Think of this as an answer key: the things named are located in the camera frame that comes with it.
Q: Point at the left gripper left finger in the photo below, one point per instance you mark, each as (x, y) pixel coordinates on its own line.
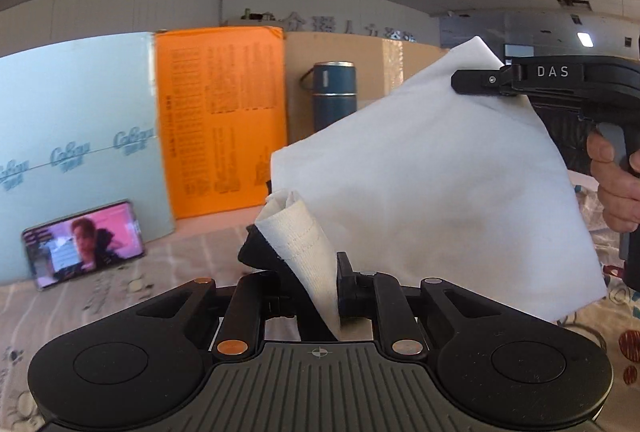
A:
(259, 310)

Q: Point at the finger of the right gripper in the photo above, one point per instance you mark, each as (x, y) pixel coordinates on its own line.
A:
(474, 82)

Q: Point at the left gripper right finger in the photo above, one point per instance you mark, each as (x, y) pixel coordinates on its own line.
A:
(381, 299)

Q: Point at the white black-trimmed garment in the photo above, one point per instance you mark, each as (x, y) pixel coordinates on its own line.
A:
(430, 183)

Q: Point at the person's right hand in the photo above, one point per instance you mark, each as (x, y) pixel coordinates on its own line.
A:
(618, 191)

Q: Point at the cartoon print bed sheet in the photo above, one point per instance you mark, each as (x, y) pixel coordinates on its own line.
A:
(207, 247)

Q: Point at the brown cardboard box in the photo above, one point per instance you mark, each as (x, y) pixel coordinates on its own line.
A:
(381, 66)

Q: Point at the dark blue thermos bottle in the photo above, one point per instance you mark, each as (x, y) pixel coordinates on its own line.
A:
(333, 89)

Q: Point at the smartphone with lit screen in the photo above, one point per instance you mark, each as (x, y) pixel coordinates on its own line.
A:
(83, 244)

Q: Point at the orange cardboard box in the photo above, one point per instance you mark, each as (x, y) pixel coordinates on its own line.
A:
(221, 114)

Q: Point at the light blue foam board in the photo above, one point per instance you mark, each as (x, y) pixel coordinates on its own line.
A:
(79, 130)

